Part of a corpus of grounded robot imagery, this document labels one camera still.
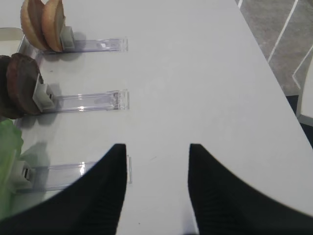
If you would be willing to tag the upright green lettuce leaf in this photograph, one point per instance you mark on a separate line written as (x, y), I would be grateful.
(10, 149)

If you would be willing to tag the sesame bun half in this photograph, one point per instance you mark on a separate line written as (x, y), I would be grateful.
(53, 20)

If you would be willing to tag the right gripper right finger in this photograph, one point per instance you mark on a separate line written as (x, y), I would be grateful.
(223, 204)

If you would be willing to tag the brown meat patty right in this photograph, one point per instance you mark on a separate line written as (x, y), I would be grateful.
(23, 83)

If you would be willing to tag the clear rail holder patties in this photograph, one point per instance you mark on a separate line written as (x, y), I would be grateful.
(48, 102)

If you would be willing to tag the brown meat patty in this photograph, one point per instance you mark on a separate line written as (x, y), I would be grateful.
(23, 83)
(7, 107)

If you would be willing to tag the clear rail holder lettuce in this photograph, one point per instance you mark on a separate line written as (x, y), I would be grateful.
(22, 177)

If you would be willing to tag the clear rail holder right buns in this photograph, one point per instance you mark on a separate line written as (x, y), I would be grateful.
(72, 45)

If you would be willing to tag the bun half plain top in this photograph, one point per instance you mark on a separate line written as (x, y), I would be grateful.
(31, 23)

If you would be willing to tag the brown meat patty left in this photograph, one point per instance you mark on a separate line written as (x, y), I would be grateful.
(7, 107)

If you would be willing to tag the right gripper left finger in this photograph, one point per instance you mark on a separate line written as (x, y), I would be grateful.
(92, 205)

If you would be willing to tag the white rectangular metal tray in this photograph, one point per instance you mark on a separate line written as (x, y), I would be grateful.
(10, 40)

